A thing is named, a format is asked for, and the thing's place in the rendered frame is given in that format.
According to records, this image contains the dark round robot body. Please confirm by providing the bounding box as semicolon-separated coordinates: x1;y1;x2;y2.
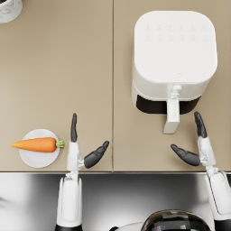
108;209;213;231

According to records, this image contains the orange carrot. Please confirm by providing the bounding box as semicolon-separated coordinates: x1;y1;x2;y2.
11;136;66;153

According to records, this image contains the white air fryer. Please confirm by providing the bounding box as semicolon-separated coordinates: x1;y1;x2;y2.
131;10;218;135

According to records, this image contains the small white plate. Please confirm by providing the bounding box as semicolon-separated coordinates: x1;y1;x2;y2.
18;128;61;169

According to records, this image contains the white marbled pot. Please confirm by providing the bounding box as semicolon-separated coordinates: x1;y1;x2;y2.
0;0;23;24

